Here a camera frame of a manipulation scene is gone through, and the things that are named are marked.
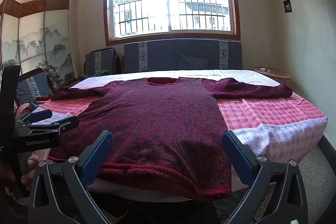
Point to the round wooden side table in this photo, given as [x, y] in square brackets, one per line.
[275, 74]

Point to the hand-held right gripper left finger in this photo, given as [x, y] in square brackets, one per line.
[96, 159]

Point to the black wall plaque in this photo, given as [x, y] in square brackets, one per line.
[288, 6]

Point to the person's left hand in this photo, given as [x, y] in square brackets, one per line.
[31, 162]

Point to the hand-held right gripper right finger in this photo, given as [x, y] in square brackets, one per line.
[238, 159]

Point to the painted folding screen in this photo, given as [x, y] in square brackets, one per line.
[39, 37]

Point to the wooden armchair with blue cushion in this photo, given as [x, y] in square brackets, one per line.
[101, 61]
[32, 86]

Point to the pink checked bed sheet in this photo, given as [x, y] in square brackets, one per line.
[265, 113]

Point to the dark blue sofa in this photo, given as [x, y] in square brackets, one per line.
[162, 56]

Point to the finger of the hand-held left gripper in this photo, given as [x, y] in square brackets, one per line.
[40, 116]
[68, 124]

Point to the maroon floral knit sweater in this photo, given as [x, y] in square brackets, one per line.
[157, 121]

